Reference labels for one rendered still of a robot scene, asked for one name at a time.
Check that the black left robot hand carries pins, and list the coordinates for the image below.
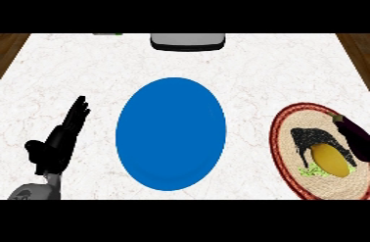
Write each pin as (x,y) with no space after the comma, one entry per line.
(56,144)

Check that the small green and grey object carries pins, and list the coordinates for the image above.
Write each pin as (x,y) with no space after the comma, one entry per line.
(107,34)

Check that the grey and black appliance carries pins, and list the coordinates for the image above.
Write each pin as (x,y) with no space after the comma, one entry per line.
(187,41)

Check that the blue oval plate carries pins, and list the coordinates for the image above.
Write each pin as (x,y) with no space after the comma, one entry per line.
(169,134)

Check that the purple eggplant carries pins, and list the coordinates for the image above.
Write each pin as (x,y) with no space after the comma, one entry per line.
(355,135)

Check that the yellow lemon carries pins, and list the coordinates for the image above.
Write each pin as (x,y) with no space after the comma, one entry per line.
(330,160)

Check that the round woven placemat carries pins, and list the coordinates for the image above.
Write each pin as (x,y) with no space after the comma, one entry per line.
(293,157)

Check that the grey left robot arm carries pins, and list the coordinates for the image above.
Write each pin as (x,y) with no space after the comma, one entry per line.
(36,189)

